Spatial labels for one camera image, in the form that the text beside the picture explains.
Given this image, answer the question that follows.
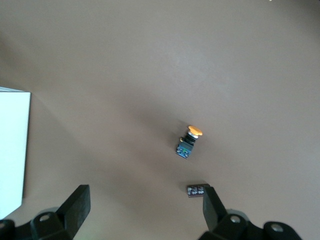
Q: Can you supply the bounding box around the yellow mushroom push button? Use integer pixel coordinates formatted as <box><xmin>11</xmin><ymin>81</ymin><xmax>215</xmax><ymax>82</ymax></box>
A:
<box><xmin>174</xmin><ymin>124</ymin><xmax>204</xmax><ymax>161</ymax></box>

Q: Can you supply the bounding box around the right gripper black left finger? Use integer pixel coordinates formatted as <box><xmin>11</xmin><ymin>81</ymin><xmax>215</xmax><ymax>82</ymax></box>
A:
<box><xmin>30</xmin><ymin>184</ymin><xmax>91</xmax><ymax>240</ymax></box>

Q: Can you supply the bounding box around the small dark terminal block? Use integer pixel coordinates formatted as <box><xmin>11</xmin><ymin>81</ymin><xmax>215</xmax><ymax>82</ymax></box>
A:
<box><xmin>186</xmin><ymin>183</ymin><xmax>210</xmax><ymax>198</ymax></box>

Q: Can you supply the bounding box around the white drawer cabinet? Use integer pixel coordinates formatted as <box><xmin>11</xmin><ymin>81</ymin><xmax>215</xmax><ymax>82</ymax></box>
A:
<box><xmin>0</xmin><ymin>86</ymin><xmax>31</xmax><ymax>218</ymax></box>

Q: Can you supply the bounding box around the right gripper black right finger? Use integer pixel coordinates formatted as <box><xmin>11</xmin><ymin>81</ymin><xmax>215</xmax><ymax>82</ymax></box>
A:
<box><xmin>199</xmin><ymin>186</ymin><xmax>251</xmax><ymax>240</ymax></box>

